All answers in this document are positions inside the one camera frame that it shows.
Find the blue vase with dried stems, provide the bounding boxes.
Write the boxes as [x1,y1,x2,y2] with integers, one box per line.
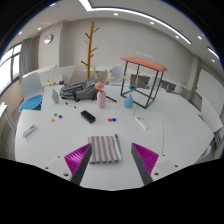
[123,71,141,110]

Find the yellow wooden coat rack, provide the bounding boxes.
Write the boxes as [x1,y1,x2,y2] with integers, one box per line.
[80,19,100,81]

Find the white chair blue cushion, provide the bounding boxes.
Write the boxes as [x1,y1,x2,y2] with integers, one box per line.
[18,71,45,113]

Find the white side table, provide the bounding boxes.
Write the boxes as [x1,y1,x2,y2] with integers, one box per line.
[0,101,18,161]

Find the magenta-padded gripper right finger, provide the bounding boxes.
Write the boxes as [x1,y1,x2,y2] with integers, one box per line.
[130,143,183,186]

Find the black marker pen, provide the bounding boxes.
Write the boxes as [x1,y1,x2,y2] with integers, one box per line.
[64,101,77,109]

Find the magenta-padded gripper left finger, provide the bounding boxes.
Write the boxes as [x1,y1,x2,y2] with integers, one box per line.
[41,143,93,186]

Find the white flat stick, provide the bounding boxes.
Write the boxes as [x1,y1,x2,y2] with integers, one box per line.
[134,115,149,131]

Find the black frame rack orange top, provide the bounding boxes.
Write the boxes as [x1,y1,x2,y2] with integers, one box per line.
[119,55,169,110]

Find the large window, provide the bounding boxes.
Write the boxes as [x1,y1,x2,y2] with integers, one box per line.
[0,43,23,96]

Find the grey curtain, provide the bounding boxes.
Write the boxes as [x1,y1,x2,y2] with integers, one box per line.
[18,37,33,78]

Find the red-capped white marker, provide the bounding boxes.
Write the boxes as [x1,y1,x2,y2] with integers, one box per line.
[114,133,124,153]

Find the white remote control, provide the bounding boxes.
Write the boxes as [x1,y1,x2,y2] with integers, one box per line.
[22,124,38,138]

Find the ceiling spot lights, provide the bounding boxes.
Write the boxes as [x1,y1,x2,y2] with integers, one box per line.
[17,2,216,63]

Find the green vase with dried stems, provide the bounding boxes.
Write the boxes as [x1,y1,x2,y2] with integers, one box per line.
[46,64,60,105]

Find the round wall clock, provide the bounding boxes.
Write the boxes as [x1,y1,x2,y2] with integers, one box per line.
[43,33,54,45]

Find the pink vase with flowers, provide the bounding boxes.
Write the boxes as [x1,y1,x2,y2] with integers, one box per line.
[93,66,114,109]

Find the black whiteboard eraser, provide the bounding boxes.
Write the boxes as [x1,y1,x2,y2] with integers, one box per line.
[80,109,97,124]

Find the grey striped towel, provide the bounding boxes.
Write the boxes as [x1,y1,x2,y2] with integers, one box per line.
[87,134,124,165]

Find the ceiling light strip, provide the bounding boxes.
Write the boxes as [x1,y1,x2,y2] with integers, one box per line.
[78,0,193,46]

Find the grey backpack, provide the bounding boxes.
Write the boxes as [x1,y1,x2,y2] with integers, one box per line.
[59,78,100,103]

